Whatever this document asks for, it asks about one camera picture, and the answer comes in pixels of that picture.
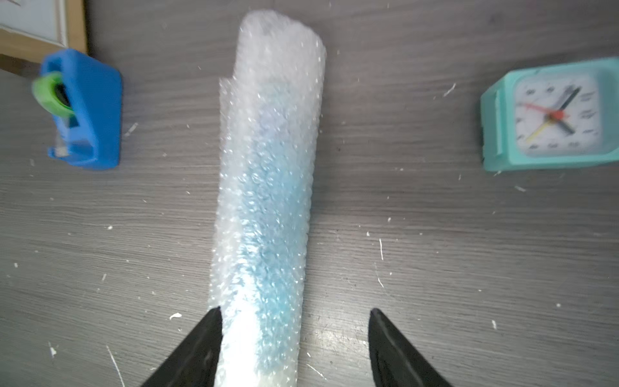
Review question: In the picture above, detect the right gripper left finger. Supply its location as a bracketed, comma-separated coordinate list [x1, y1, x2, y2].
[142, 307, 223, 387]

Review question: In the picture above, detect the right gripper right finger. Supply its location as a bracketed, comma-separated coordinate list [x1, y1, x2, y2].
[368, 308, 452, 387]

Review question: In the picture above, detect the blue liquid bottle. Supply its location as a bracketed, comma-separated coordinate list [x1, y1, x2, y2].
[231, 91, 310, 378]

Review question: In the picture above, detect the clear bubble wrap sheet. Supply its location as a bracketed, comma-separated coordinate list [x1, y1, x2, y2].
[209, 10, 327, 386]

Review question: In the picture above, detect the blue tape dispenser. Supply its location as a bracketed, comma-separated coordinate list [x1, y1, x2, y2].
[32, 48, 123, 170]

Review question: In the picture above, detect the small teal alarm clock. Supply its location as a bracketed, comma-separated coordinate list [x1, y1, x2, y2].
[480, 57, 618, 172]

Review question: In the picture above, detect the wooden picture frame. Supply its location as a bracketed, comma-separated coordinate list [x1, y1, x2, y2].
[1, 0, 88, 63]

